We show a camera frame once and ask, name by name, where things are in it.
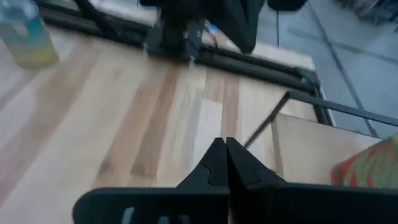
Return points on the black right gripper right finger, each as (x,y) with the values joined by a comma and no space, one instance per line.
(280,205)

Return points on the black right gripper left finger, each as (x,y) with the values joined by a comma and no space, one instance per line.
(186,202)

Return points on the orange green beans label can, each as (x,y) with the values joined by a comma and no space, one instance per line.
(370,168)

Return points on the pale label tin can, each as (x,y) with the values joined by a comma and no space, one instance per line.
(28,43)

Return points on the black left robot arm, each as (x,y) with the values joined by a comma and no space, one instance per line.
(174,34)

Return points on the wooden shelf with black frame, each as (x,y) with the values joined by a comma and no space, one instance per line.
(311,149)

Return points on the black metal table frame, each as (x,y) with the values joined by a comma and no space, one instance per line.
(264,70)

